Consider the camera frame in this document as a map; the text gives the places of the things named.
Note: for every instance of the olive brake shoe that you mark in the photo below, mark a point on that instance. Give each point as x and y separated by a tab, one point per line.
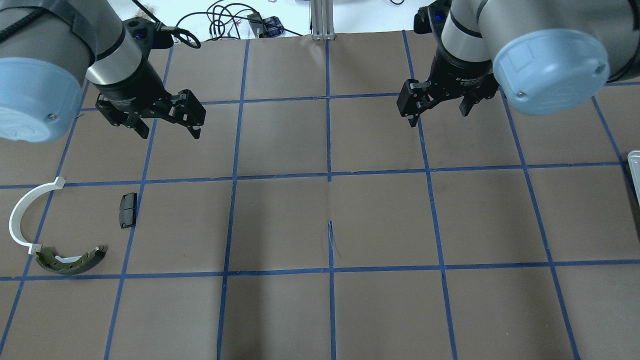
48	260

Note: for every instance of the white curved plastic part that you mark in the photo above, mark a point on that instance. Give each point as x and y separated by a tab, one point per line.
18	211

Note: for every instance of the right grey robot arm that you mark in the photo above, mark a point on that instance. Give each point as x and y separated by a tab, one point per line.
545	55

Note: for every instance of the silver ribbed metal tray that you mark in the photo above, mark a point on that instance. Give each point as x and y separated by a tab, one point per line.
633	159

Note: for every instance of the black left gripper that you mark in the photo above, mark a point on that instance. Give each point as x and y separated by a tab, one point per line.
131	88

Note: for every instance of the black brake pad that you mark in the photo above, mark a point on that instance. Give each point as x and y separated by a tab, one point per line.
127	217

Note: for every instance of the aluminium frame post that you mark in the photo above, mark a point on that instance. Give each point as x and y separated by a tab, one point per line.
322	20

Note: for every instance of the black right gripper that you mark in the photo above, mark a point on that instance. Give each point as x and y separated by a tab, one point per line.
460	74

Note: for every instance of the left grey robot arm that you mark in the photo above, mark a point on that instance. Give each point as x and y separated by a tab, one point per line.
50	48

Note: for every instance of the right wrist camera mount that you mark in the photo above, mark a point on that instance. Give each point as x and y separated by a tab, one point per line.
431	19

